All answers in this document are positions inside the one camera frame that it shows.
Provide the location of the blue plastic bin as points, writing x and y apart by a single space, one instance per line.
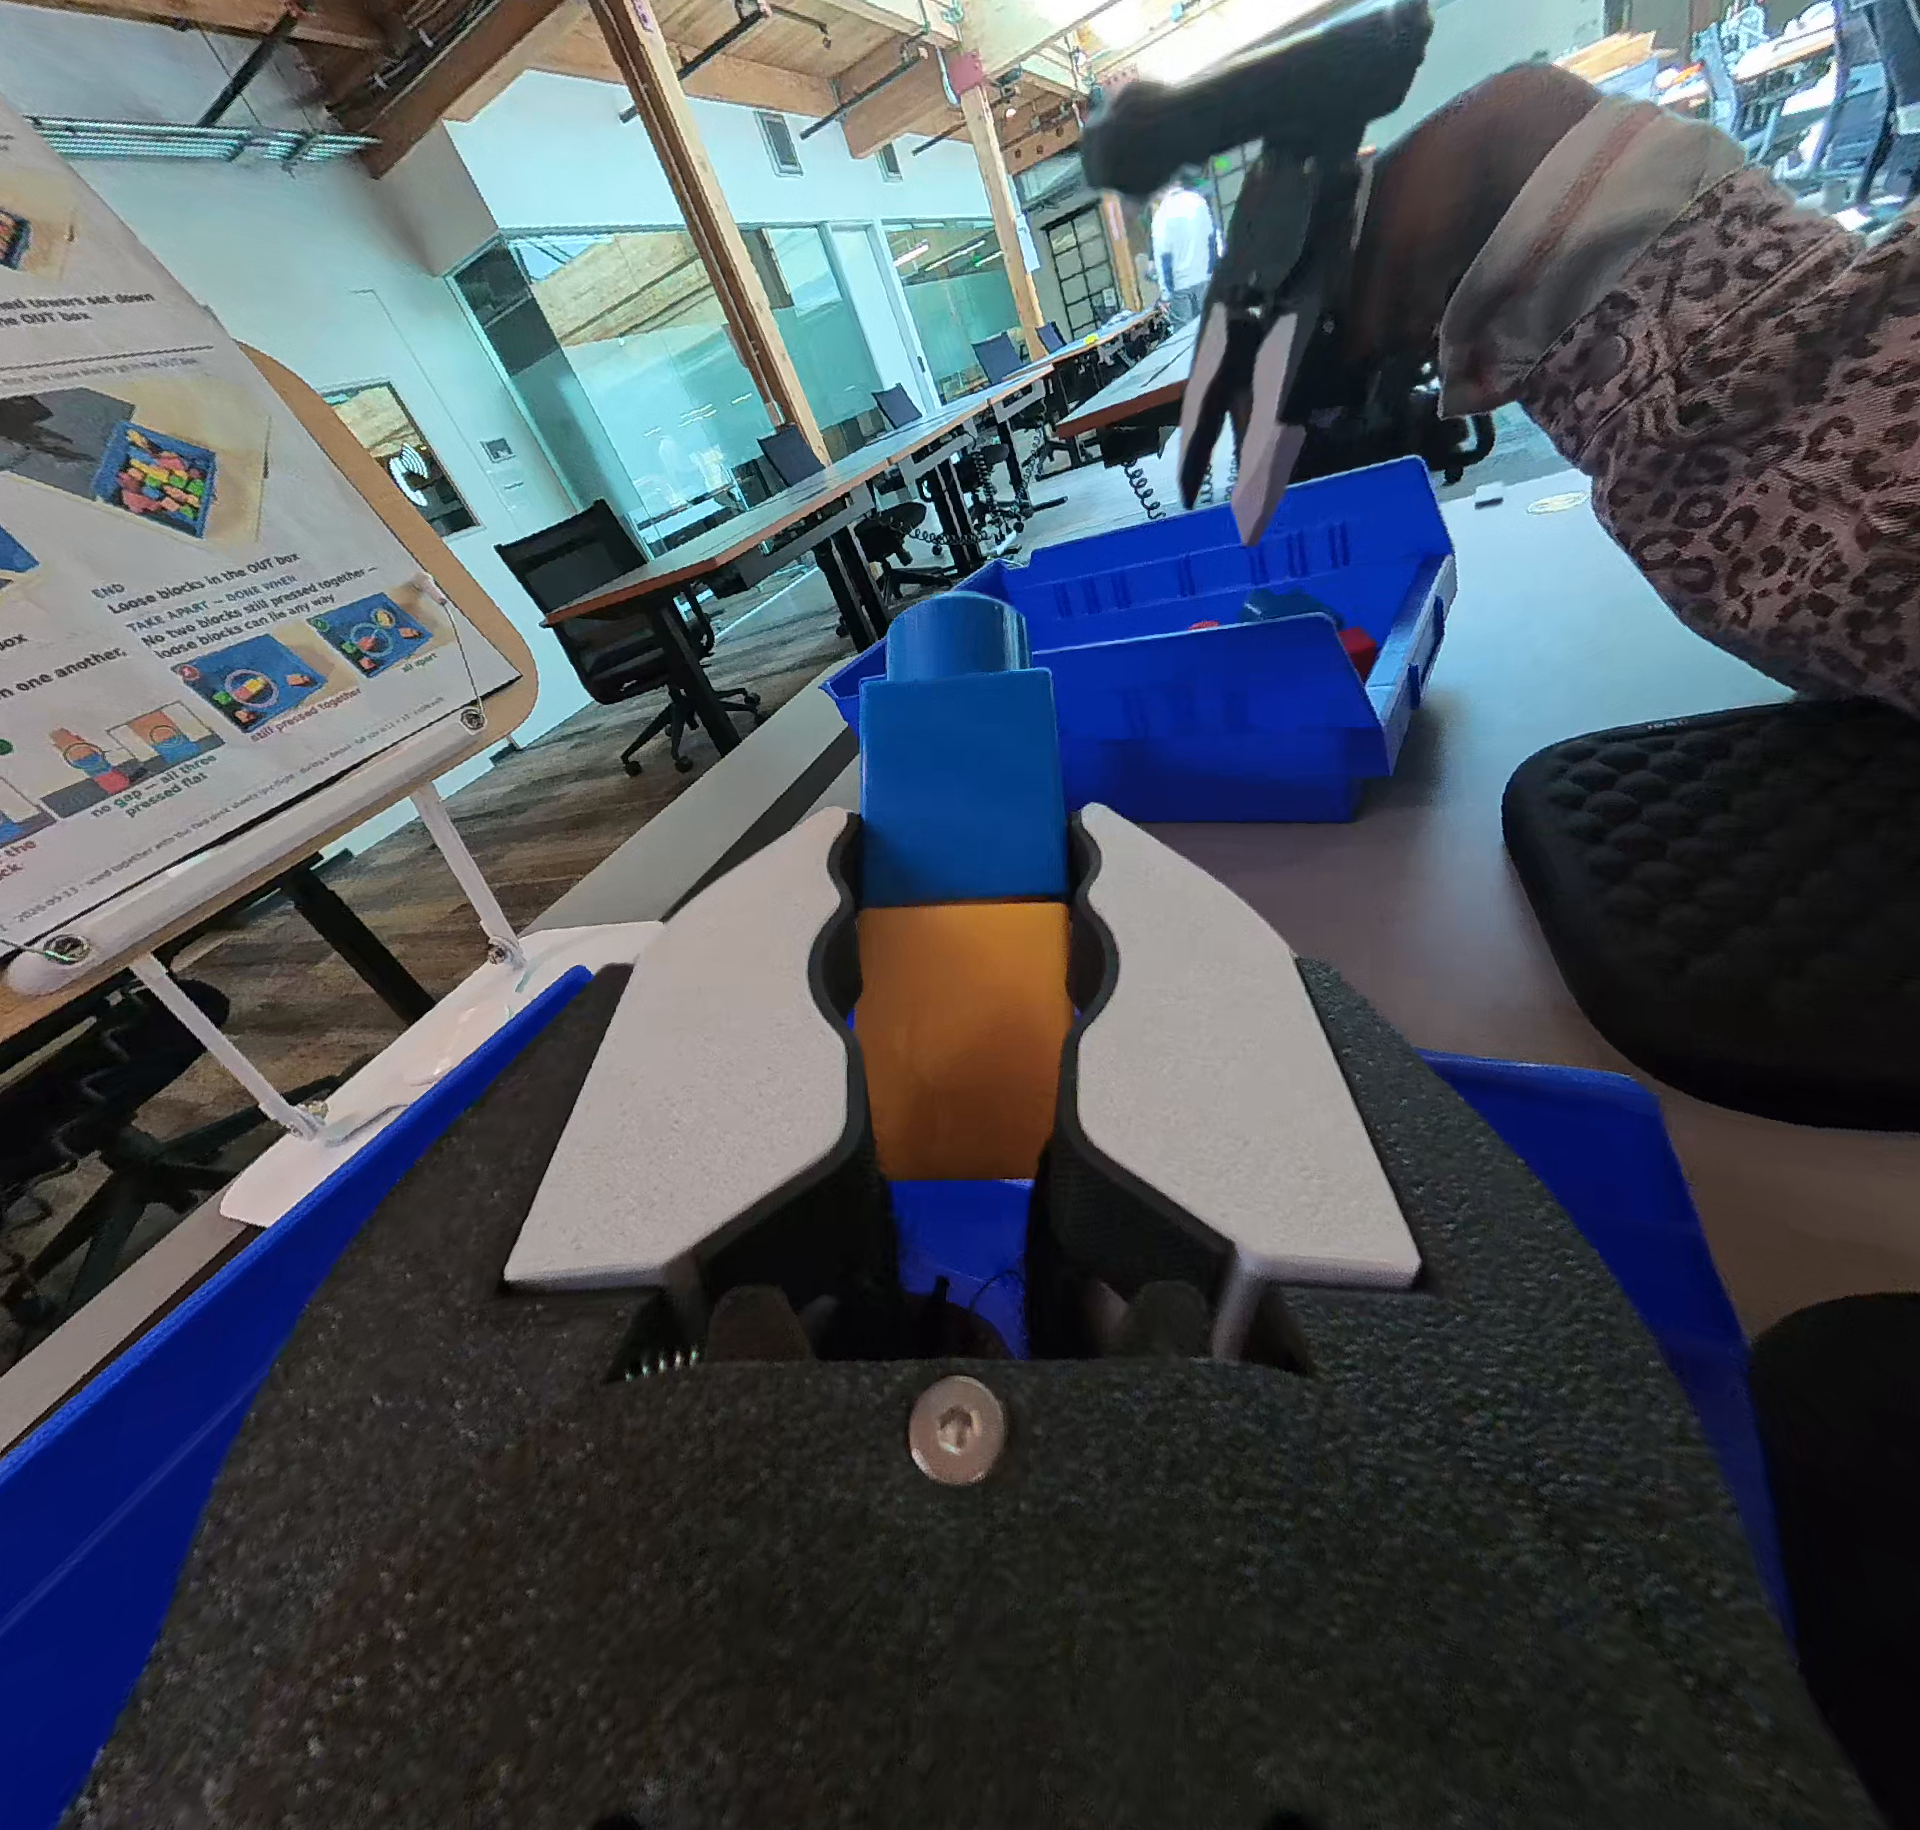
1201 736
90 1484

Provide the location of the black padded armrest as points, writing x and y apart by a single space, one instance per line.
1726 886

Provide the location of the heap of single toy blocks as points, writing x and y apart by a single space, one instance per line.
1290 609

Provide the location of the white poster stand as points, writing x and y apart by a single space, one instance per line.
449 1020

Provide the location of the black office chair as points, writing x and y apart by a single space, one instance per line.
579 585

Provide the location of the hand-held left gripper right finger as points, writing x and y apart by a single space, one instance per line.
1246 1095

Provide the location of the instruction poster board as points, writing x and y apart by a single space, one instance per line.
151 509

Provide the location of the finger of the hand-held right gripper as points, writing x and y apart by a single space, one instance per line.
1278 434
1211 412

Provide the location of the wooden top office desk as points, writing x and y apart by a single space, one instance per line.
645 585
1125 398

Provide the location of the blue and orange block tower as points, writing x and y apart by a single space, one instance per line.
961 796

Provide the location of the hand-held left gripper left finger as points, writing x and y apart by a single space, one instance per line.
674 1112

